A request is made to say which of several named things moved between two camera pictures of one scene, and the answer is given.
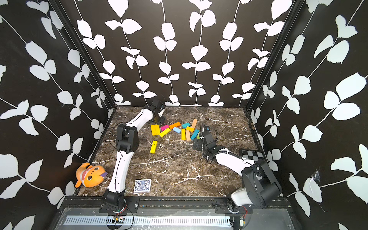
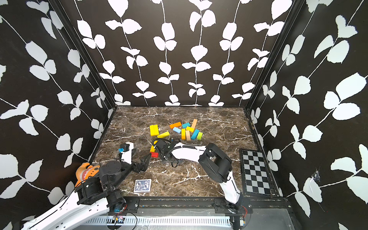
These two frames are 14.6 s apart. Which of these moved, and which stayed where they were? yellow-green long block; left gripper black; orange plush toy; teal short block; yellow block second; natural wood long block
Moved: yellow-green long block; left gripper black
Stayed: teal short block; yellow block second; natural wood long block; orange plush toy
